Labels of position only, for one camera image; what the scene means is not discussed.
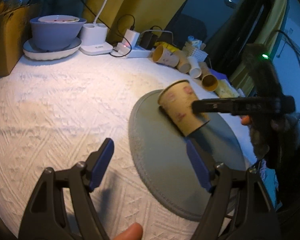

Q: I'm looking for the paper cup with pink prints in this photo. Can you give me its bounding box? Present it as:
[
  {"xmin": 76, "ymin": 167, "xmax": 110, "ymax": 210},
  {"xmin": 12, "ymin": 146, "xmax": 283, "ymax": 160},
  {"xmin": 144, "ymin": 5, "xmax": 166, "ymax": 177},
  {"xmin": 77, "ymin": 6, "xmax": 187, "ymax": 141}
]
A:
[{"xmin": 158, "ymin": 80, "xmax": 210, "ymax": 137}]

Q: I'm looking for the open brown paper cup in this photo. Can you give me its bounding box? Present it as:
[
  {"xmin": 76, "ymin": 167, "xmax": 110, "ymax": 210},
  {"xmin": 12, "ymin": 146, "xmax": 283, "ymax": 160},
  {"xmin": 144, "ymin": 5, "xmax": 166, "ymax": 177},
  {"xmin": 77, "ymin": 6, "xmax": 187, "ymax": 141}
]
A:
[{"xmin": 199, "ymin": 62, "xmax": 218, "ymax": 92}]

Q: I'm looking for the lying printed paper cup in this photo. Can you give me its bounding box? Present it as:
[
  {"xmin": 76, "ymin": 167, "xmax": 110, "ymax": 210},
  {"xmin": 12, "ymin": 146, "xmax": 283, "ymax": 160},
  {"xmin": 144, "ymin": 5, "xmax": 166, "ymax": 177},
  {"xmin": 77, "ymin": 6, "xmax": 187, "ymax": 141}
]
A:
[{"xmin": 152, "ymin": 45, "xmax": 179, "ymax": 67}]

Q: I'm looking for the person thumb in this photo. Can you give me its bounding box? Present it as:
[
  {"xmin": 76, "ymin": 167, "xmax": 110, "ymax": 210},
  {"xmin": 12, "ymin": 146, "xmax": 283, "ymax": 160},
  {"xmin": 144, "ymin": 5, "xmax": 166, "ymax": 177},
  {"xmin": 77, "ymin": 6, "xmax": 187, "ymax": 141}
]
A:
[{"xmin": 114, "ymin": 223, "xmax": 143, "ymax": 240}]

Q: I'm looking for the white plastic basket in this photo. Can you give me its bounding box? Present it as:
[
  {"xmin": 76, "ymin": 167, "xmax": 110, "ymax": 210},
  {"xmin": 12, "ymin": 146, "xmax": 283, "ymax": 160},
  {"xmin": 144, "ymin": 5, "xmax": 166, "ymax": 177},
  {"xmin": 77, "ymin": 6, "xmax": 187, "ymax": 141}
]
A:
[{"xmin": 182, "ymin": 42, "xmax": 208, "ymax": 62}]

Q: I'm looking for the round grey placemat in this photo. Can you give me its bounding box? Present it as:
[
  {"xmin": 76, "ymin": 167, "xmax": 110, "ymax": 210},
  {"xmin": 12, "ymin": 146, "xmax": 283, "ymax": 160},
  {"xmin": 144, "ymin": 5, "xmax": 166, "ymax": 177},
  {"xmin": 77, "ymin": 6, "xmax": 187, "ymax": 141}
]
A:
[{"xmin": 128, "ymin": 90, "xmax": 246, "ymax": 222}]

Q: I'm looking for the yellow packet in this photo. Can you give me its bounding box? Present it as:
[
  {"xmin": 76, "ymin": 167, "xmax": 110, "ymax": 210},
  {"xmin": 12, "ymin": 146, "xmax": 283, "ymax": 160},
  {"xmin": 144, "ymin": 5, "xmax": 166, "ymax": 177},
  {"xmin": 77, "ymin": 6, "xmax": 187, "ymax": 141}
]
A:
[{"xmin": 154, "ymin": 41, "xmax": 179, "ymax": 53}]

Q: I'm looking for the white textured tablecloth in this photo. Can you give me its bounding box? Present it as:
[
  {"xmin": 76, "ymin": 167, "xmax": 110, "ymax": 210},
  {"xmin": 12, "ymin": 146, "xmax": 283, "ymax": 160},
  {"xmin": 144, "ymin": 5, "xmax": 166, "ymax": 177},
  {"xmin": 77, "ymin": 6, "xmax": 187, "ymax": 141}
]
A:
[{"xmin": 0, "ymin": 49, "xmax": 258, "ymax": 240}]

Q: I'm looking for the black charger plug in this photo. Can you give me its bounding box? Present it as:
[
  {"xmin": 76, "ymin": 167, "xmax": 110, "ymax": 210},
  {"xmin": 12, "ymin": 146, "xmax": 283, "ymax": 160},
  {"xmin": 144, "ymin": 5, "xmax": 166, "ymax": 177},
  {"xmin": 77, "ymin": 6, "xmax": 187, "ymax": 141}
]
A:
[{"xmin": 140, "ymin": 32, "xmax": 158, "ymax": 50}]

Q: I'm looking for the white power strip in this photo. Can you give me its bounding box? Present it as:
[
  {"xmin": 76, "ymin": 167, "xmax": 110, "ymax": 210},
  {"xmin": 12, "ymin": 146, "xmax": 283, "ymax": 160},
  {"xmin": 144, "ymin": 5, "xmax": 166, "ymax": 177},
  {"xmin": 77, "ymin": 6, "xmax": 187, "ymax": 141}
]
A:
[{"xmin": 111, "ymin": 44, "xmax": 153, "ymax": 59}]

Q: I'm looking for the white charger plug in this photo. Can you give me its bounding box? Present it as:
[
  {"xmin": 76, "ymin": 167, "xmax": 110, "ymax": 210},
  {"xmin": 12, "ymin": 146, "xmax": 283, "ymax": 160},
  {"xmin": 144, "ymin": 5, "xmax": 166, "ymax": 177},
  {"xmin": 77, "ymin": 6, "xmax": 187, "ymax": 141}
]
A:
[{"xmin": 116, "ymin": 29, "xmax": 140, "ymax": 56}]

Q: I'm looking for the white desk lamp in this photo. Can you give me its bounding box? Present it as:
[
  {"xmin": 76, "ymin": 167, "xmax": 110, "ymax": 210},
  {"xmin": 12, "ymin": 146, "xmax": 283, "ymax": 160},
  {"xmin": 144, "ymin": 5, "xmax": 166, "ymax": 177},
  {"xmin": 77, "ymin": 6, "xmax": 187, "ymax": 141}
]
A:
[{"xmin": 79, "ymin": 0, "xmax": 113, "ymax": 56}]

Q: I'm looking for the white plate under bowl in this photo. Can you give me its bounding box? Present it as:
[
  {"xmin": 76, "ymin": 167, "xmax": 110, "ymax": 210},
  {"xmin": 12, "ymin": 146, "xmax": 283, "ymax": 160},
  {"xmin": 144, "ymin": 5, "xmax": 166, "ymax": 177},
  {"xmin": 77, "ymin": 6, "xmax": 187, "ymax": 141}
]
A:
[{"xmin": 23, "ymin": 37, "xmax": 82, "ymax": 61}]

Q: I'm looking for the lavender bowl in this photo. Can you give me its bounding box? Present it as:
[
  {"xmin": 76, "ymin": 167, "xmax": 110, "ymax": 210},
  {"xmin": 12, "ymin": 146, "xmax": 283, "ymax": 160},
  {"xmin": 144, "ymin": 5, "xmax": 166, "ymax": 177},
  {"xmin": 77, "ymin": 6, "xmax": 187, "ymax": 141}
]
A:
[{"xmin": 30, "ymin": 16, "xmax": 87, "ymax": 51}]

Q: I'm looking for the cardboard box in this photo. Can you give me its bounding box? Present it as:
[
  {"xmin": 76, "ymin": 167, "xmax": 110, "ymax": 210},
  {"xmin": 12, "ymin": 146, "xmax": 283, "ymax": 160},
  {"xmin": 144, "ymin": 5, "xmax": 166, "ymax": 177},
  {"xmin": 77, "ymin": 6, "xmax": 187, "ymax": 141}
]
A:
[{"xmin": 0, "ymin": 4, "xmax": 39, "ymax": 77}]

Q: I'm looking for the small bowl inside bowl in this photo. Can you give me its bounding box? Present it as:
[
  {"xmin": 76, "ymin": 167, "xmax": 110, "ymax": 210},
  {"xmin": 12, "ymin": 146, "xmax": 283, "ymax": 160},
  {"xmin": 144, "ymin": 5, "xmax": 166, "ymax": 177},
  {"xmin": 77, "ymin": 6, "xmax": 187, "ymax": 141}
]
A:
[{"xmin": 38, "ymin": 15, "xmax": 79, "ymax": 23}]

